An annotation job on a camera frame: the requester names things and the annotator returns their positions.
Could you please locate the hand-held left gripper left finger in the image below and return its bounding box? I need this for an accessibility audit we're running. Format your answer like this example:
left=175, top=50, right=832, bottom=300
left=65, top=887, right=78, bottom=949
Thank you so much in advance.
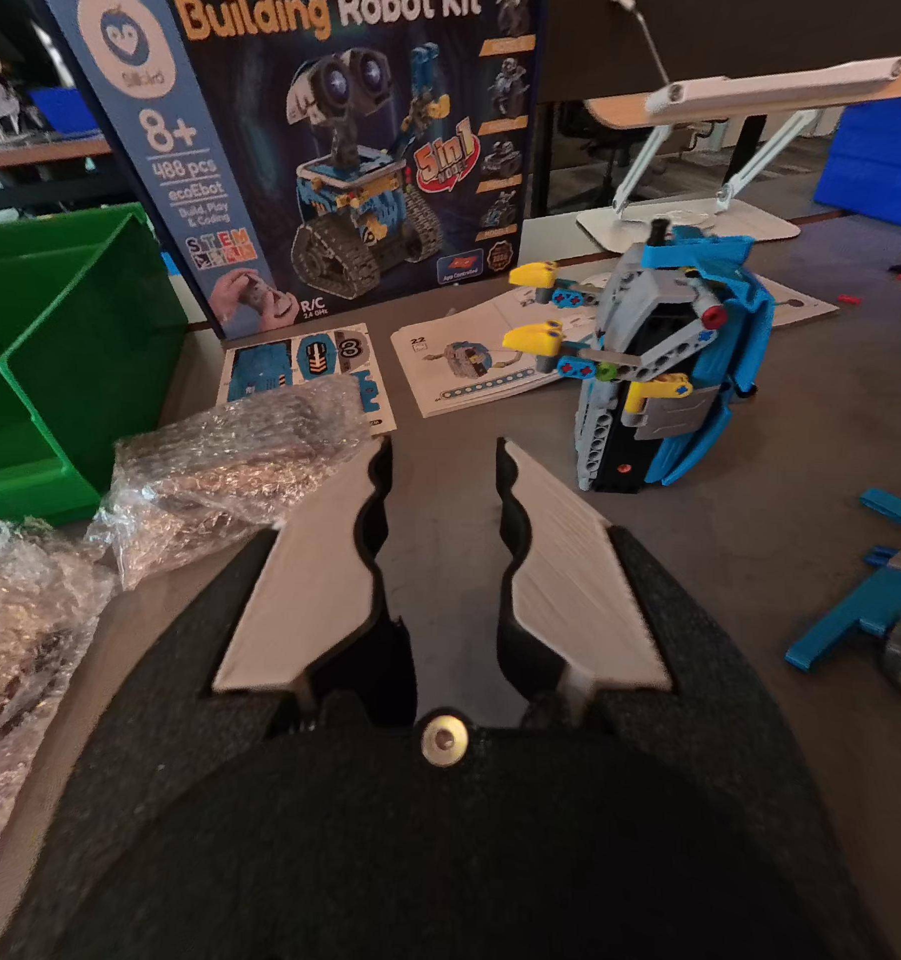
left=212, top=436, right=419, bottom=725

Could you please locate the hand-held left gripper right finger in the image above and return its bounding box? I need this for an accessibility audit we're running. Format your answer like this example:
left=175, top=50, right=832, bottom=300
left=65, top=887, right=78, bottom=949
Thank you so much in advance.
left=495, top=437, right=673, bottom=725

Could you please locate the blue beam wheel assembly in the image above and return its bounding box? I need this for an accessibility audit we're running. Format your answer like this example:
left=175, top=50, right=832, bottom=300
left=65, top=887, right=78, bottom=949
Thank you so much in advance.
left=859, top=487, right=901, bottom=540
left=784, top=543, right=901, bottom=695

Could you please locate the blue toy robot model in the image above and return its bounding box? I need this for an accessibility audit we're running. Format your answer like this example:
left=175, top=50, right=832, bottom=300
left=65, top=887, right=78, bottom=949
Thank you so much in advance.
left=501, top=217, right=778, bottom=496

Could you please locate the grey desk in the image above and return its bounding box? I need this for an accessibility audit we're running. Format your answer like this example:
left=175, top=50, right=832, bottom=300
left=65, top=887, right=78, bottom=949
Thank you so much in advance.
left=0, top=202, right=901, bottom=960

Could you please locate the small bubble wrap piece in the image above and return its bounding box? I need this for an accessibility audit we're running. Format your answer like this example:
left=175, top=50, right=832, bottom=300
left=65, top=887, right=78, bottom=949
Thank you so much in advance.
left=83, top=373, right=380, bottom=594

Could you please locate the blue sticker sheet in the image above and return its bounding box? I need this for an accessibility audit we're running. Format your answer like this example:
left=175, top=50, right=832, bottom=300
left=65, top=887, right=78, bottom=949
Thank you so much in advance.
left=218, top=322, right=398, bottom=438

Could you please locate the instruction booklet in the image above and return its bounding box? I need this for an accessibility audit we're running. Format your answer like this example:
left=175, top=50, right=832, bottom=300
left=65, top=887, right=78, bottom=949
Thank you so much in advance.
left=390, top=281, right=842, bottom=419

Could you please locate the large bubble wrap sheet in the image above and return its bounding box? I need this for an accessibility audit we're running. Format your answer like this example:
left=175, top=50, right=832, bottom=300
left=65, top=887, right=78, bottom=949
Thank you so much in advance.
left=0, top=508, right=125, bottom=890

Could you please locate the green plastic bin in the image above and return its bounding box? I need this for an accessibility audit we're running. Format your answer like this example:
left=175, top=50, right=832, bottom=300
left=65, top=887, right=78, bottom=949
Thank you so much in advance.
left=0, top=201, right=191, bottom=528

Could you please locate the robot kit box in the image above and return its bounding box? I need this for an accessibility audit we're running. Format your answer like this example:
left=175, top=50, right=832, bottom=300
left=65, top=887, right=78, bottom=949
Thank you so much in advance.
left=45, top=0, right=551, bottom=342

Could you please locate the blue plastic bin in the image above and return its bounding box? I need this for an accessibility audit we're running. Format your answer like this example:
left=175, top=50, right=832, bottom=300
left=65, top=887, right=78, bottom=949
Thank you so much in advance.
left=812, top=88, right=901, bottom=235

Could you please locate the blue storage crate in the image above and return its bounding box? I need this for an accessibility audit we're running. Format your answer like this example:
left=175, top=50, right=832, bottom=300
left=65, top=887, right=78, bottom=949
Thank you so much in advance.
left=29, top=84, right=101, bottom=138

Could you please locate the white folding stand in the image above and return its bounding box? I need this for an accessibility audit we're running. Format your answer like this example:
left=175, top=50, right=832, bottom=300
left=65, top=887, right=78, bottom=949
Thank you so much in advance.
left=576, top=56, right=901, bottom=254

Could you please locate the dark monitor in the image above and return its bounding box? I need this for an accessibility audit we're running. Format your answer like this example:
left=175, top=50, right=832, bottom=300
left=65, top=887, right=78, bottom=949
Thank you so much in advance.
left=538, top=0, right=901, bottom=106

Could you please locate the thin cable white plug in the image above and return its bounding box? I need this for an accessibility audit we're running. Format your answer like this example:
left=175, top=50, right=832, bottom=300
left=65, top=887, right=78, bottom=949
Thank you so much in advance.
left=608, top=0, right=677, bottom=85

